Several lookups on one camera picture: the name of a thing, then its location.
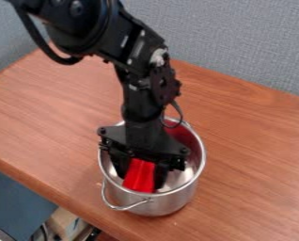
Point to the shiny metal pot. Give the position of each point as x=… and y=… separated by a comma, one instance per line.
x=180, y=188

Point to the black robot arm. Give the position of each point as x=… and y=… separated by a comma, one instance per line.
x=77, y=28

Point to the beige box under table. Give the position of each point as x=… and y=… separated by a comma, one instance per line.
x=68, y=227

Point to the red long plastic object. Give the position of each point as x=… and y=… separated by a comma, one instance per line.
x=140, y=178

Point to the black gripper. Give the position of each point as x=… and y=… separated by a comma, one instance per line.
x=150, y=141

